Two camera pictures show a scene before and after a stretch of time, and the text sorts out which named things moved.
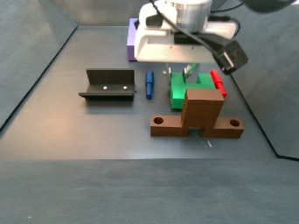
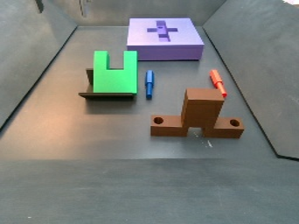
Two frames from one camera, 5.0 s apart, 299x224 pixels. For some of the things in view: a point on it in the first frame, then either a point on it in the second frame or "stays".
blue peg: (148, 83) stays
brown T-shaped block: (200, 112) stays
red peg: (219, 82) stays
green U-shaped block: (179, 87) to (119, 81)
